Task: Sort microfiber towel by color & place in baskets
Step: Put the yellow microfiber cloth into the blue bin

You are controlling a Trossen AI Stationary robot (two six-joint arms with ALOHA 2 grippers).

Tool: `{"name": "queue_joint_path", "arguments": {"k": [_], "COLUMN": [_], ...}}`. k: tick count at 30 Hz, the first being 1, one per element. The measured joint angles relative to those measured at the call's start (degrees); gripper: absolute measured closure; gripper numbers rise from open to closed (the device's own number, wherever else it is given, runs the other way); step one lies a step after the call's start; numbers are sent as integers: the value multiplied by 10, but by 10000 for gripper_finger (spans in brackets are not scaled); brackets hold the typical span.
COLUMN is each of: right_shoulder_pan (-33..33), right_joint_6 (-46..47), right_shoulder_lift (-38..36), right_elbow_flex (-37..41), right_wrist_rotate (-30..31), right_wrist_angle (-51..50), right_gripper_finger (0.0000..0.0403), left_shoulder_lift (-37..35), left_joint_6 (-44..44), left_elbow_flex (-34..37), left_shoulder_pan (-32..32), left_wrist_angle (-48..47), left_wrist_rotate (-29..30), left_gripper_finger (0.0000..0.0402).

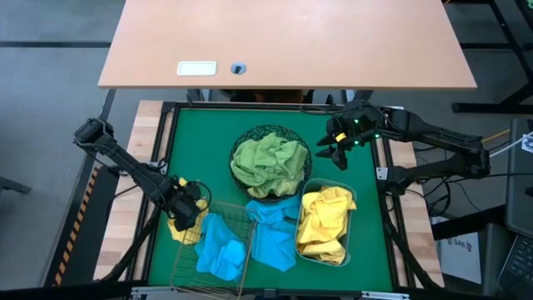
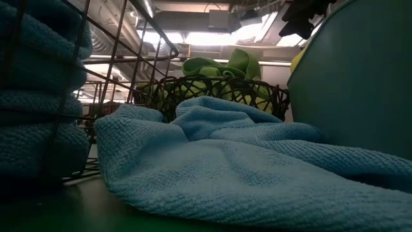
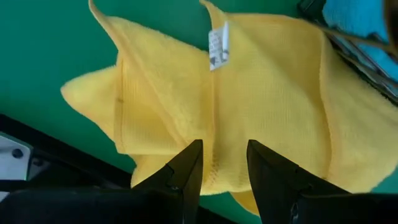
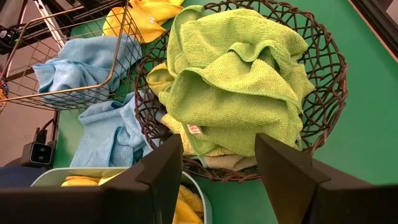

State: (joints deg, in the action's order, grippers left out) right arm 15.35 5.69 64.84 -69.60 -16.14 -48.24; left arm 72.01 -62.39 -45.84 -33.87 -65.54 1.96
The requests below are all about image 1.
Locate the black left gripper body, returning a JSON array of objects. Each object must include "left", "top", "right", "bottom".
[{"left": 162, "top": 181, "right": 203, "bottom": 220}]

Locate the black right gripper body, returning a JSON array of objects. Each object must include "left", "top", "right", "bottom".
[{"left": 329, "top": 106, "right": 386, "bottom": 147}]

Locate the yellow microfiber towel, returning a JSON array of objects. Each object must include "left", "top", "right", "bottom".
[
  {"left": 296, "top": 203, "right": 334, "bottom": 251},
  {"left": 167, "top": 176, "right": 210, "bottom": 246},
  {"left": 296, "top": 239, "right": 347, "bottom": 267},
  {"left": 302, "top": 186, "right": 358, "bottom": 228}
]

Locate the blue microfiber towel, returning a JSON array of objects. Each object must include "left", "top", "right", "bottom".
[
  {"left": 244, "top": 194, "right": 302, "bottom": 273},
  {"left": 201, "top": 212, "right": 237, "bottom": 255},
  {"left": 193, "top": 237, "right": 250, "bottom": 283}
]

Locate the gold rectangular wire basket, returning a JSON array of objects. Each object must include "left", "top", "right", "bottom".
[{"left": 169, "top": 199, "right": 258, "bottom": 300}]

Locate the teal plastic bin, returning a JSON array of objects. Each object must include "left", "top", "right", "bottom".
[{"left": 293, "top": 177, "right": 358, "bottom": 268}]

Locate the black desk leg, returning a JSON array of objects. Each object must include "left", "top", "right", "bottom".
[
  {"left": 344, "top": 89, "right": 375, "bottom": 105},
  {"left": 186, "top": 88, "right": 209, "bottom": 103}
]

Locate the black hazard-striped panel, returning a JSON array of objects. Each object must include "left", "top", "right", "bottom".
[{"left": 43, "top": 165, "right": 122, "bottom": 288}]

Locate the beige wooden desk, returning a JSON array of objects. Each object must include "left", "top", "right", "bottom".
[{"left": 97, "top": 0, "right": 479, "bottom": 92}]

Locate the black metal desk base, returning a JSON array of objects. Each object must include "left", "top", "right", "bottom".
[{"left": 441, "top": 0, "right": 533, "bottom": 115}]

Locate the white rectangular desk plate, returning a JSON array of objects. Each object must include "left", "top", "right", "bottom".
[{"left": 177, "top": 60, "right": 218, "bottom": 78}]

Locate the white cardboard box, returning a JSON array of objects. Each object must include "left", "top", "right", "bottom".
[{"left": 434, "top": 230, "right": 484, "bottom": 286}]

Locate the black chair leg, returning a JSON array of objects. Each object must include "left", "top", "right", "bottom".
[{"left": 0, "top": 175, "right": 33, "bottom": 196}]

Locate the grey laptop computer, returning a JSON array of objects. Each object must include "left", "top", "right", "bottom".
[{"left": 497, "top": 117, "right": 533, "bottom": 300}]

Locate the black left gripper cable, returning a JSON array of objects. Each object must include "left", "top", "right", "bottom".
[{"left": 185, "top": 179, "right": 212, "bottom": 209}]

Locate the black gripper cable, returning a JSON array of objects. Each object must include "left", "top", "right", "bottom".
[
  {"left": 185, "top": 179, "right": 212, "bottom": 209},
  {"left": 299, "top": 104, "right": 346, "bottom": 116}
]

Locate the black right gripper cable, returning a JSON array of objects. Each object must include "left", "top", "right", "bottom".
[{"left": 299, "top": 104, "right": 346, "bottom": 116}]

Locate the black round wire basket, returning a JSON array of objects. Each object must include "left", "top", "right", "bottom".
[{"left": 228, "top": 123, "right": 314, "bottom": 204}]

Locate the yellow cable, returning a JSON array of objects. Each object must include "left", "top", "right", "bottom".
[{"left": 482, "top": 128, "right": 511, "bottom": 143}]

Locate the black floor cable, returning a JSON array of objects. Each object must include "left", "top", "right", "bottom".
[{"left": 416, "top": 170, "right": 533, "bottom": 218}]

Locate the silver aluminium rail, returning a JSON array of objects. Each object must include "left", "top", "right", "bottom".
[{"left": 131, "top": 286, "right": 411, "bottom": 300}]

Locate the white cable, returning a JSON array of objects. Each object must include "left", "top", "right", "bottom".
[{"left": 489, "top": 132, "right": 533, "bottom": 158}]

